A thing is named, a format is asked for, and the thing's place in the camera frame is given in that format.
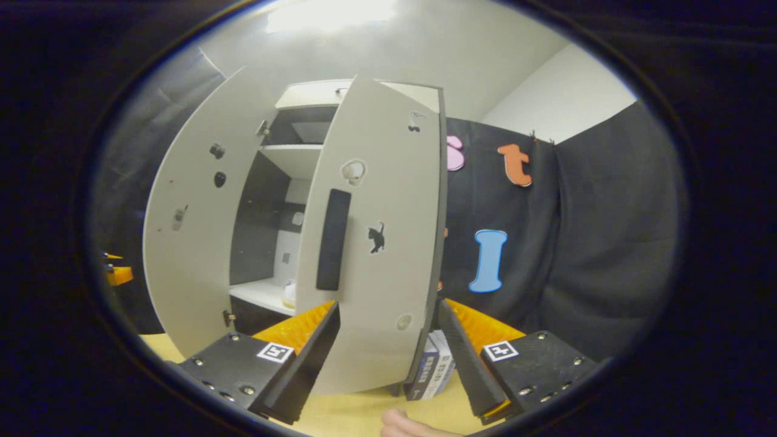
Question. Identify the white shoe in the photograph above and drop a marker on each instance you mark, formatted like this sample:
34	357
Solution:
289	294

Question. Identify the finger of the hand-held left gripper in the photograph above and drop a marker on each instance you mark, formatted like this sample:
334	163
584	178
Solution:
120	275
112	257

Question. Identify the white shoe cabinet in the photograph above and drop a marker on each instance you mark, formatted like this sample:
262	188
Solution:
291	159

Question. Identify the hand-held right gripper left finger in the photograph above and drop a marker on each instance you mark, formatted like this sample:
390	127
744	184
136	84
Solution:
312	364

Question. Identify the white cabinet door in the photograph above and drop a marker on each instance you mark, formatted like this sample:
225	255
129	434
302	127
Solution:
188	255
388	273

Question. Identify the white cabinet drawer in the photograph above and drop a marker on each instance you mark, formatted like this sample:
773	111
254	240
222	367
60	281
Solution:
309	94

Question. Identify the blue white box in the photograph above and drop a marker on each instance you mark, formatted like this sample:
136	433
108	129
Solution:
434	364

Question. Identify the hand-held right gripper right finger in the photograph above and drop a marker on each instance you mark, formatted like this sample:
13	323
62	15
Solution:
467	358

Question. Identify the black backdrop cloth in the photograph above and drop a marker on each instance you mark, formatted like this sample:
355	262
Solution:
607	243

